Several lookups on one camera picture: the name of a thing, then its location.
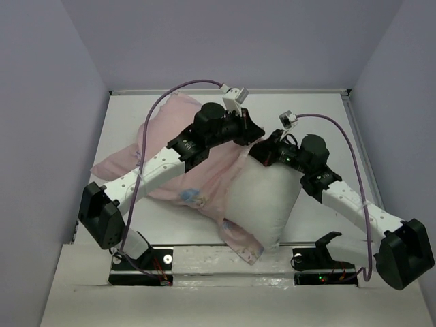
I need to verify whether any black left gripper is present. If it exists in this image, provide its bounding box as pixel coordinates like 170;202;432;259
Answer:
206;107;265;149

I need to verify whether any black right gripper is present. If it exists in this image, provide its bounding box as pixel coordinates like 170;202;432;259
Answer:
243;129;310;174

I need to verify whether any white pillow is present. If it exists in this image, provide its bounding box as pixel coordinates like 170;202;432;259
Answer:
225;156;302;252

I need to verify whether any pink printed pillowcase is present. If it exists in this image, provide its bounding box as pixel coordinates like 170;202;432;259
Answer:
91;93;265;264

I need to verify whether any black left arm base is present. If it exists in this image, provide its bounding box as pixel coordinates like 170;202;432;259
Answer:
108;247;174;287

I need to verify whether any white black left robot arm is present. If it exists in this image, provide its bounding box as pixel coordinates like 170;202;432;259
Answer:
78;102;265;269

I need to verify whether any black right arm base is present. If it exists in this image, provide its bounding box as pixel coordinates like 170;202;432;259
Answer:
290;232;358;286

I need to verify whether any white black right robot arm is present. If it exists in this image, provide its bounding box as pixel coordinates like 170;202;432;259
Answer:
249;129;435;290

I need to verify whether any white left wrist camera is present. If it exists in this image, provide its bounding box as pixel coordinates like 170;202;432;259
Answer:
223;88;249;116

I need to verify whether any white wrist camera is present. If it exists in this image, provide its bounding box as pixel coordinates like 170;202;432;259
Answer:
223;88;249;116
279;110;298;131

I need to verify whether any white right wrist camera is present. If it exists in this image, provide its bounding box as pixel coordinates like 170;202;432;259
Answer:
279;110;298;131

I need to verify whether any aluminium back table rail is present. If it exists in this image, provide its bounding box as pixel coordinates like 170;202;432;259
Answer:
109;88;351;95

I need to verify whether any aluminium table rail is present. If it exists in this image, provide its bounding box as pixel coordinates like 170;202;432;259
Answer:
109;88;351;95
341;89;385;210

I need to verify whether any aluminium right table rail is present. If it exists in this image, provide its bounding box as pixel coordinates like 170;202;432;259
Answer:
341;89;385;210

